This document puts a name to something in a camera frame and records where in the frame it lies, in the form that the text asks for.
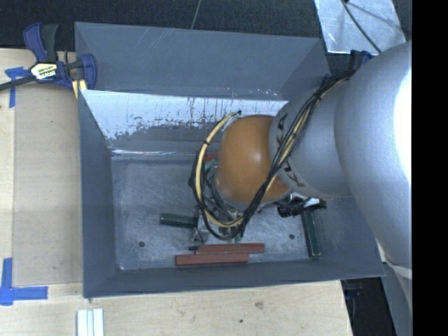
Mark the grey metal bin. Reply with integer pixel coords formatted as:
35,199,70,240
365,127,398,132
73,21,386,299

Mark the pale wood board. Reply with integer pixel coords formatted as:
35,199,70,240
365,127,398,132
12,85,85,287

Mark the red-brown flat block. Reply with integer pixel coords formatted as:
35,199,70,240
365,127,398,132
174,253,251,267
193,242,266,256

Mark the black cylinder on white bracket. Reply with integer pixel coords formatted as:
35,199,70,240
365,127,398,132
277,194,328,219

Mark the dark green flat block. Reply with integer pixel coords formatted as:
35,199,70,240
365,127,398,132
302,208,322,258
160,212,199,228

